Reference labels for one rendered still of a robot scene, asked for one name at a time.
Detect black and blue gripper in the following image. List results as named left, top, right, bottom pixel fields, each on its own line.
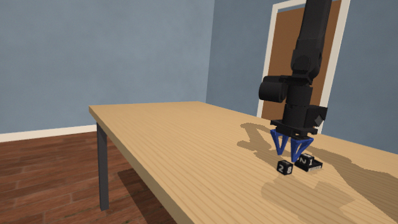
left=270, top=103, right=318, bottom=162

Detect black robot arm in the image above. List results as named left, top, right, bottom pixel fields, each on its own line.
left=259, top=0, right=332, bottom=128

